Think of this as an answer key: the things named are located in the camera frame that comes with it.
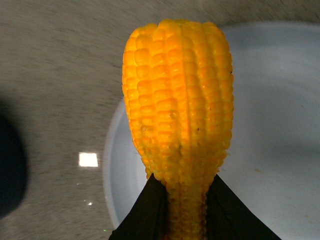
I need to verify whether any dark blue pot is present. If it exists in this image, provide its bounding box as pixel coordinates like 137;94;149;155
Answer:
0;101;29;219

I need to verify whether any light blue plate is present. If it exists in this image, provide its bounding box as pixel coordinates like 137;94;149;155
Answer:
103;21;320;240

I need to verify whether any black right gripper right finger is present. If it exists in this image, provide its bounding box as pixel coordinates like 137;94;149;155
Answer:
206;175;280;240

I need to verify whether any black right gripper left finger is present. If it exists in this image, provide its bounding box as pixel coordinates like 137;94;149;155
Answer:
109;175;167;240

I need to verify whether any yellow corn cob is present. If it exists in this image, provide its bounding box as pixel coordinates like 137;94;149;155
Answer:
122;19;234;240

